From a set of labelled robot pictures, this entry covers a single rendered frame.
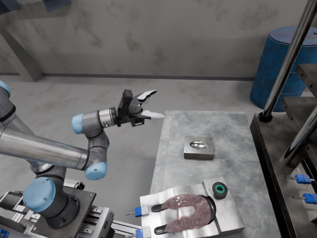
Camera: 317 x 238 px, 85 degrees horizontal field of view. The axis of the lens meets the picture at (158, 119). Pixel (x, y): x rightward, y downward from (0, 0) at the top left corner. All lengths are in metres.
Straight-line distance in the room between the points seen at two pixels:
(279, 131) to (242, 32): 1.97
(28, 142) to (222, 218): 0.89
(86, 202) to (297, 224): 1.09
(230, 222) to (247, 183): 0.32
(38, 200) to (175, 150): 0.87
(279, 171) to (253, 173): 0.17
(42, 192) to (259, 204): 1.08
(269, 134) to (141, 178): 1.40
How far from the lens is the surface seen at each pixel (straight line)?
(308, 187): 1.28
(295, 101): 1.52
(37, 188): 0.88
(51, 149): 0.64
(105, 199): 2.19
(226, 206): 1.05
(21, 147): 0.63
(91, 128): 0.71
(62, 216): 0.97
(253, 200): 1.23
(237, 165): 1.31
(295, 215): 1.30
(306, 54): 2.64
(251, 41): 3.32
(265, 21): 3.25
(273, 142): 1.53
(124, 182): 2.19
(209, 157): 1.27
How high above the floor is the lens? 1.88
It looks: 44 degrees down
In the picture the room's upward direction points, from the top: 9 degrees counter-clockwise
